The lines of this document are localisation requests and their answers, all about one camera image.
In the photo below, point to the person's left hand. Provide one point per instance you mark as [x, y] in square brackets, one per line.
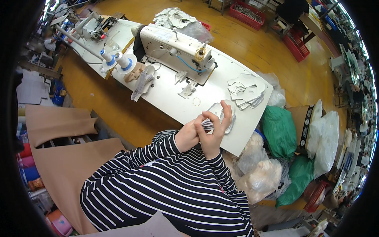
[187, 137]

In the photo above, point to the person's right hand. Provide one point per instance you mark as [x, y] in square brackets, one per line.
[212, 137]

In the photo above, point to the person's left fingers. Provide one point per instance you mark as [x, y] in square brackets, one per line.
[197, 121]

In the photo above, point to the person's right fingers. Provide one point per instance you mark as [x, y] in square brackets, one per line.
[226, 114]

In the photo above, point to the bundle of white cut pieces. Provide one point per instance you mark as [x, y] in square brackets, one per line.
[220, 114]

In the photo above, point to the loose yellow rubber band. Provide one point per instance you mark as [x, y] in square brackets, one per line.
[196, 101]

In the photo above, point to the stack of white shaped pieces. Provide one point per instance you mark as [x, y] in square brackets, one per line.
[247, 90]

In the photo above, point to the small white cut pieces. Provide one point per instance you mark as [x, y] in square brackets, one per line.
[188, 89]

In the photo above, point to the clear bag beside table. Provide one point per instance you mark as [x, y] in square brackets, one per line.
[275, 91]

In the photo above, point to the large green plastic bag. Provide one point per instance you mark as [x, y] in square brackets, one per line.
[278, 131]

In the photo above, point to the bunch of yellow rubber bands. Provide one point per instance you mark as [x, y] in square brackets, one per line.
[200, 54]

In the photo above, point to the bundle of grey white strips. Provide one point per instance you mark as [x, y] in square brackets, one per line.
[142, 84]

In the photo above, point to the clear bag of beige material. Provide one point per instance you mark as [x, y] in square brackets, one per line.
[260, 179]

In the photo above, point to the person's body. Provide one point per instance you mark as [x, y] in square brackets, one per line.
[165, 189]

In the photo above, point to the white industrial sewing machine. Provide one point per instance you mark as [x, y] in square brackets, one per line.
[174, 49]

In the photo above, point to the brown cardboard box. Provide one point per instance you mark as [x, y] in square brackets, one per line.
[302, 124]

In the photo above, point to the beige cloth lump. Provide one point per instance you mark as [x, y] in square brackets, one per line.
[133, 73]

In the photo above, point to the clear plastic bag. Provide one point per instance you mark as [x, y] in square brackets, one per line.
[195, 31]

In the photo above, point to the white thread cone blue base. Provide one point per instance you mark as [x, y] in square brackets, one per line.
[125, 62]
[107, 57]

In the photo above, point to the crumpled green plastic bag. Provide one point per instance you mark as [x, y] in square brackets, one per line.
[296, 180]

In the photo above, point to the red plastic crate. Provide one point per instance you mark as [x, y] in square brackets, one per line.
[296, 46]

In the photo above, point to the white plastic bags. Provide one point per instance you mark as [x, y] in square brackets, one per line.
[324, 142]

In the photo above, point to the red crate with metal parts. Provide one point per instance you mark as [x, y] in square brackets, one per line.
[247, 12]

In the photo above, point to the heap of white pieces in basket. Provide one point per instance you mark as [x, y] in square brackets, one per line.
[174, 17]

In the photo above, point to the red slatted crate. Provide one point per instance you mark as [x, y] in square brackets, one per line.
[315, 197]

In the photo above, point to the row of crowded workstations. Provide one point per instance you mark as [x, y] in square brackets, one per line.
[353, 97]

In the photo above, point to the brown sheet material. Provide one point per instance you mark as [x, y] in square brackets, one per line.
[68, 160]

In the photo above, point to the grey overlock sewing machine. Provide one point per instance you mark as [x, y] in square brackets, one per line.
[94, 26]

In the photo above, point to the blue box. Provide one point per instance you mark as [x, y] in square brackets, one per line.
[58, 93]

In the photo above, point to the grey thread stand pole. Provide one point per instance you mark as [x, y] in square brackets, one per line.
[78, 43]

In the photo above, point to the stack of white paper sheets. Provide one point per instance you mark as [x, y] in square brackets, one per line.
[32, 89]

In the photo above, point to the pink plastic stool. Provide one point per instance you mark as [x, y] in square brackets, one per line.
[58, 223]

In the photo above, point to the coloured rolls rack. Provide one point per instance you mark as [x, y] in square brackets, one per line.
[27, 166]

